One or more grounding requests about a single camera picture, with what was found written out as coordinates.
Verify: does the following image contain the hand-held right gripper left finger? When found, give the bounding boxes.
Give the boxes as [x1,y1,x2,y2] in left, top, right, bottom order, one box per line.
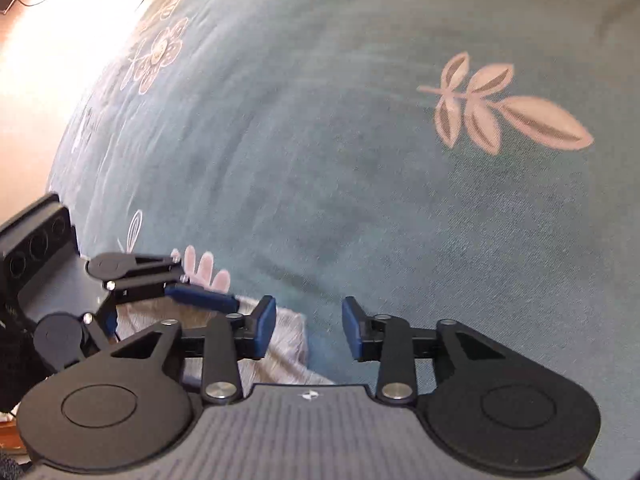
[111,296,278,405]

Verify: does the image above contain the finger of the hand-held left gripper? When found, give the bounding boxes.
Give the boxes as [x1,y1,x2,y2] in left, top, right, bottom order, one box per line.
[107,254,240,314]
[80,305,123,361]

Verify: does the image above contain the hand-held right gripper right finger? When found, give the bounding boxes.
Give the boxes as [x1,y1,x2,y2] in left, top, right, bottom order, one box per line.
[341,296,507,405]

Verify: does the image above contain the grey drawstring pants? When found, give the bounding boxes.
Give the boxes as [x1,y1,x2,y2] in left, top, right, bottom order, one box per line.
[112,295,310,393]

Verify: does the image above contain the teal printed bed sheet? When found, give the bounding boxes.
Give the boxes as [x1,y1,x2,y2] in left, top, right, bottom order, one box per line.
[47,0,640,480]

